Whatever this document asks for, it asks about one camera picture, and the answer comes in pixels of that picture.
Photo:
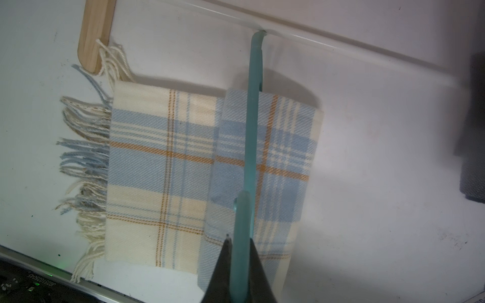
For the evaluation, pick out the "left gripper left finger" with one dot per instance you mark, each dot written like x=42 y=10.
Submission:
x=218 y=288

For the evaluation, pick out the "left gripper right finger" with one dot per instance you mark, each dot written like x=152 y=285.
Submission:
x=259 y=290

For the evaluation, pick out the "teal clothes hanger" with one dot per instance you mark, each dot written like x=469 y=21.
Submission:
x=245 y=201

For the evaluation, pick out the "blue cream plaid scarf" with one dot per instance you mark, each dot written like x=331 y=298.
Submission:
x=158 y=170

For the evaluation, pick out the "black white checkered scarf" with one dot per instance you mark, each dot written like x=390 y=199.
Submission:
x=471 y=144

